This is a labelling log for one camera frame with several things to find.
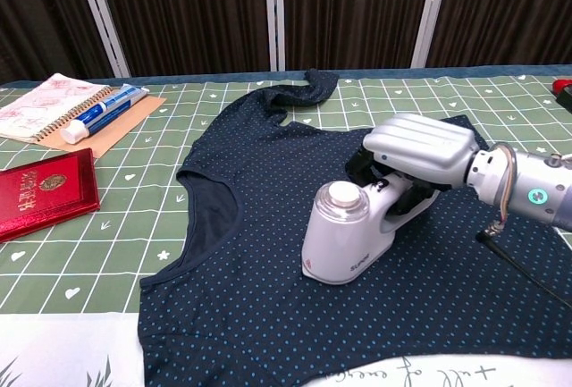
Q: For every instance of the green checked tablecloth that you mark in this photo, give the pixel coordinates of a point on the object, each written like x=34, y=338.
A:
x=111, y=235

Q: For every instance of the red certificate book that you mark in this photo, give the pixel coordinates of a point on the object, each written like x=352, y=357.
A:
x=44, y=190

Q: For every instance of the navy dotted t-shirt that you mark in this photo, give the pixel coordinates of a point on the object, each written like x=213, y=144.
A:
x=250, y=297

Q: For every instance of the spiral notebook with kraft cover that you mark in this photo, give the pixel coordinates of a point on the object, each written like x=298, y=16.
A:
x=40, y=105

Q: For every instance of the blue white toothpaste tube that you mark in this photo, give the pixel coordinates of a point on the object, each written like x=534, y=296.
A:
x=103, y=112

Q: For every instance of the black folding screen panel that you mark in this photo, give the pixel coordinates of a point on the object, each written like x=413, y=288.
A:
x=353, y=7
x=509, y=7
x=192, y=11
x=40, y=16

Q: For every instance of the black bottle with red cap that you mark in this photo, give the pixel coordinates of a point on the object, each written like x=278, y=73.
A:
x=564, y=94

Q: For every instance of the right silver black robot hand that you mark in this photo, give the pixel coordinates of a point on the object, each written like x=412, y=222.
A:
x=424, y=145

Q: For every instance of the white handheld steamer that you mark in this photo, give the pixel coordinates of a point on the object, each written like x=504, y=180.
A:
x=339, y=235

